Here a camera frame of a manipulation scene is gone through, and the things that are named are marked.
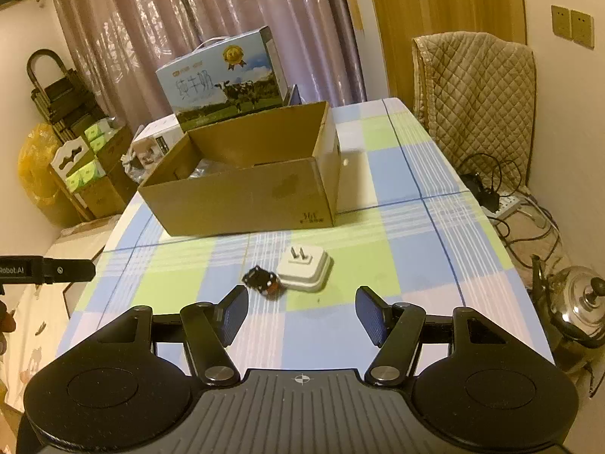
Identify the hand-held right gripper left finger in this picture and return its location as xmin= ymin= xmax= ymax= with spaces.
xmin=97 ymin=286 xmax=250 ymax=387

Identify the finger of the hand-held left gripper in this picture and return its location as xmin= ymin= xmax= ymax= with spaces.
xmin=42 ymin=258 xmax=96 ymax=284

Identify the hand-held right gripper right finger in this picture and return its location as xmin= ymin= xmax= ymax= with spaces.
xmin=354 ymin=286 xmax=511 ymax=387

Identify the small black patterned object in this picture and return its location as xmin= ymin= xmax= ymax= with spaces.
xmin=241 ymin=266 xmax=287 ymax=300

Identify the white power adapter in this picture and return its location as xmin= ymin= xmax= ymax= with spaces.
xmin=276 ymin=244 xmax=334 ymax=293

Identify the brown cardboard box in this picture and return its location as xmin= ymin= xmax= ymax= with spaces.
xmin=137 ymin=101 xmax=342 ymax=237

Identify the brown storage carton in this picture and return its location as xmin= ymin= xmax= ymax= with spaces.
xmin=79 ymin=150 xmax=139 ymax=219

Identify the yellow plastic bag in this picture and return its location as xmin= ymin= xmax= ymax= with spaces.
xmin=18 ymin=123 xmax=82 ymax=228

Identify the white carton of green packs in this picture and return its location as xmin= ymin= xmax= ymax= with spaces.
xmin=84 ymin=117 xmax=132 ymax=158
xmin=50 ymin=138 xmax=98 ymax=196

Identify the grey crumpled plastic bag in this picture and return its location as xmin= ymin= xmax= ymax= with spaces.
xmin=121 ymin=148 xmax=158 ymax=186

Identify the white printed box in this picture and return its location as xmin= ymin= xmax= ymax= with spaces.
xmin=131 ymin=114 xmax=187 ymax=167

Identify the white power strip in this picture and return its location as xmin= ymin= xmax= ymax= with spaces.
xmin=490 ymin=191 xmax=521 ymax=221

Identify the black folding hand cart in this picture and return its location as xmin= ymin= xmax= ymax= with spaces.
xmin=27 ymin=48 xmax=110 ymax=143

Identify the steel kettle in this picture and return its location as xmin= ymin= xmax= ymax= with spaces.
xmin=529 ymin=254 xmax=605 ymax=375

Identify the blue milk carton box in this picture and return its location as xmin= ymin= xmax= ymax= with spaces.
xmin=156 ymin=26 xmax=289 ymax=129

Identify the chair with quilted cover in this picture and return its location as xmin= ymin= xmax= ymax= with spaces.
xmin=410 ymin=31 xmax=538 ymax=196

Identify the pink curtain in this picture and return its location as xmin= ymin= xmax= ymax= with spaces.
xmin=46 ymin=0 xmax=368 ymax=129

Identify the wooden door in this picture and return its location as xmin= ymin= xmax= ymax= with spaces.
xmin=364 ymin=0 xmax=528 ymax=101

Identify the power strip with cables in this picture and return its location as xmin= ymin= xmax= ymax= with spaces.
xmin=459 ymin=152 xmax=564 ymax=257

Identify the wall switch plate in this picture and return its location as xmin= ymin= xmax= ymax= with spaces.
xmin=569 ymin=9 xmax=595 ymax=51
xmin=551 ymin=5 xmax=572 ymax=39

